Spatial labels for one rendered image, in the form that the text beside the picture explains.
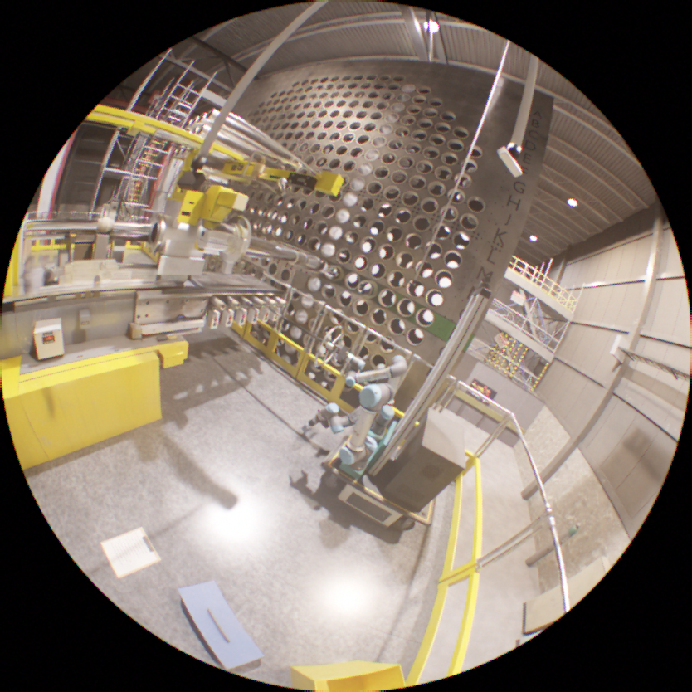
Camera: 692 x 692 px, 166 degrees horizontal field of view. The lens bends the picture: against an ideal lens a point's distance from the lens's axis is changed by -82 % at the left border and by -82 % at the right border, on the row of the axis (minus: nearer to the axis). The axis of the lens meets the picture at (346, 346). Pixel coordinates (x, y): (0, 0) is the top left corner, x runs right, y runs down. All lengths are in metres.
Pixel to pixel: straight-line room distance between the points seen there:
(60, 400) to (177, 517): 1.01
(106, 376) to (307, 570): 1.71
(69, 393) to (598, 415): 9.52
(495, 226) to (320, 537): 3.66
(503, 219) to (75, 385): 4.32
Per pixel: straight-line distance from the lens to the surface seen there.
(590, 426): 8.40
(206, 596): 1.41
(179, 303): 2.13
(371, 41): 10.38
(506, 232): 3.39
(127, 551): 1.70
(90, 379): 1.74
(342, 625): 1.73
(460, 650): 1.67
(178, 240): 2.00
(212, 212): 1.80
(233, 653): 1.42
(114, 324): 2.05
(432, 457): 1.53
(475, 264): 3.21
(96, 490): 1.91
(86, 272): 1.94
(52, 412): 1.87
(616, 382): 8.41
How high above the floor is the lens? 1.60
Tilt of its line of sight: 20 degrees down
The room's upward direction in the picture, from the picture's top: 24 degrees clockwise
